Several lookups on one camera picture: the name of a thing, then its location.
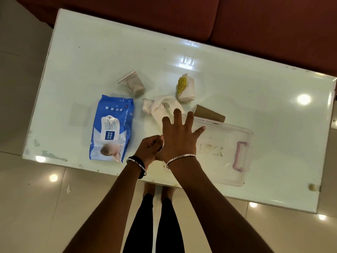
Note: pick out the person's left fingers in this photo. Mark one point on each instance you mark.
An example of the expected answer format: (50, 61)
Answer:
(155, 142)

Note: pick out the red sofa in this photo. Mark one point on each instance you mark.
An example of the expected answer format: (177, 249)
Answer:
(263, 28)

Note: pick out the silver bangle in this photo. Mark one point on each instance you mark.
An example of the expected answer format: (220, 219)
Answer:
(181, 157)
(137, 163)

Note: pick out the person's leg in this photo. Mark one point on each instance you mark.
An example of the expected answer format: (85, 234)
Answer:
(140, 226)
(169, 226)

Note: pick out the person's left hand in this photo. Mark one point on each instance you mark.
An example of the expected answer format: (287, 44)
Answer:
(146, 151)

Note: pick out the blue wet wipes packet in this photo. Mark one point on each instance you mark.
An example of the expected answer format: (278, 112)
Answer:
(110, 129)

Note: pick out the person's left leg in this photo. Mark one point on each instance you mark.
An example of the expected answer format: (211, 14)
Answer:
(140, 226)

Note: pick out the brown cardboard cone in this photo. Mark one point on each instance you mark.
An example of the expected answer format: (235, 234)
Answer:
(208, 114)

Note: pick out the black wrist band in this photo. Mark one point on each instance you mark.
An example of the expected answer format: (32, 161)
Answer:
(141, 162)

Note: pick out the white tissue packet yellow label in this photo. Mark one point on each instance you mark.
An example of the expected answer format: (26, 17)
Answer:
(188, 90)

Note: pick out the person's right middle finger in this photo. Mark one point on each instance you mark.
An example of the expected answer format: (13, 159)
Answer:
(178, 117)

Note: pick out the clear zip bag brown contents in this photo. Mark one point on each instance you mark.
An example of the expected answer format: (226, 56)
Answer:
(134, 86)

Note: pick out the white cloth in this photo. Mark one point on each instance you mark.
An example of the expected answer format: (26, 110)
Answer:
(159, 105)

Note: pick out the person's right hand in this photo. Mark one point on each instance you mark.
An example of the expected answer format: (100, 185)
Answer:
(179, 140)

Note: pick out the person's right leg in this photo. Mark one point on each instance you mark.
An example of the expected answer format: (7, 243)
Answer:
(169, 226)

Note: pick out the person's right forearm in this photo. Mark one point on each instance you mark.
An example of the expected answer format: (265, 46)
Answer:
(210, 202)

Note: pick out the person's left forearm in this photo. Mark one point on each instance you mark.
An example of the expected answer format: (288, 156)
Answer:
(110, 208)

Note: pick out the person's right little finger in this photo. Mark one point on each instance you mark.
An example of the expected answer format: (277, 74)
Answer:
(199, 130)

